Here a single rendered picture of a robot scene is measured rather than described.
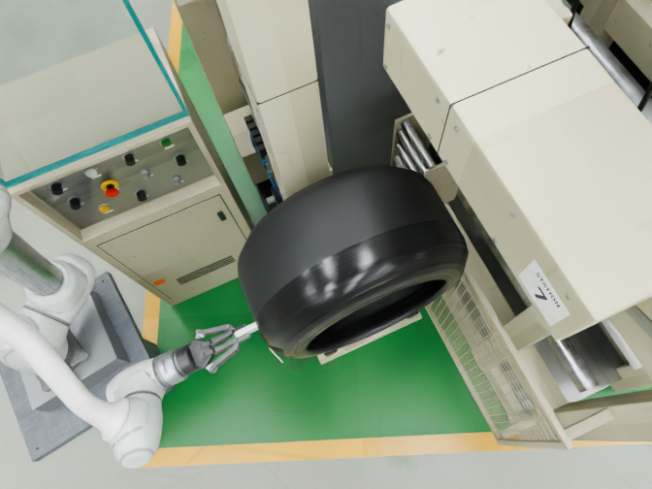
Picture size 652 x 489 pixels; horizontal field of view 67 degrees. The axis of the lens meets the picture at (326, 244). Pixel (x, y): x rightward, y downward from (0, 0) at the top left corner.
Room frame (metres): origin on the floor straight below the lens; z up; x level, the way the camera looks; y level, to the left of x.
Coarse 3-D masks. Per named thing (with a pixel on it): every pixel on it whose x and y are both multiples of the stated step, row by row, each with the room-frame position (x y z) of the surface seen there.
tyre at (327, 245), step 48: (336, 192) 0.50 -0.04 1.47; (384, 192) 0.48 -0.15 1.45; (432, 192) 0.51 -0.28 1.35; (288, 240) 0.42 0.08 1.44; (336, 240) 0.39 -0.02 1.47; (384, 240) 0.37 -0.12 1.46; (432, 240) 0.36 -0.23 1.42; (288, 288) 0.32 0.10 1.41; (336, 288) 0.29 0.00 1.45; (384, 288) 0.28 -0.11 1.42; (432, 288) 0.36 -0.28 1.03; (288, 336) 0.24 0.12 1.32; (336, 336) 0.29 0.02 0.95
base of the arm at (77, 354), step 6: (72, 336) 0.50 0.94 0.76; (72, 342) 0.47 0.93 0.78; (78, 342) 0.47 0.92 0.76; (72, 348) 0.44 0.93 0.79; (78, 348) 0.45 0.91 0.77; (72, 354) 0.43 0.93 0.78; (78, 354) 0.42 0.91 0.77; (84, 354) 0.42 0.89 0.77; (66, 360) 0.40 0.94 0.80; (72, 360) 0.41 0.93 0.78; (78, 360) 0.40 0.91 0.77; (84, 360) 0.40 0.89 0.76; (72, 366) 0.39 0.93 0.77; (42, 384) 0.34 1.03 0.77; (48, 390) 0.32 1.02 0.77
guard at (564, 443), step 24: (456, 288) 0.39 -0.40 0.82; (432, 312) 0.43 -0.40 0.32; (456, 312) 0.35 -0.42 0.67; (480, 312) 0.29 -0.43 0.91; (480, 336) 0.23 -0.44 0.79; (504, 336) 0.19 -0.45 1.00; (456, 360) 0.22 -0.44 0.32; (480, 360) 0.17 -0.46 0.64; (504, 360) 0.14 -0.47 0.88; (504, 384) 0.07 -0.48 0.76; (528, 384) 0.05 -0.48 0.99; (480, 408) 0.02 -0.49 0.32; (528, 408) -0.01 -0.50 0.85
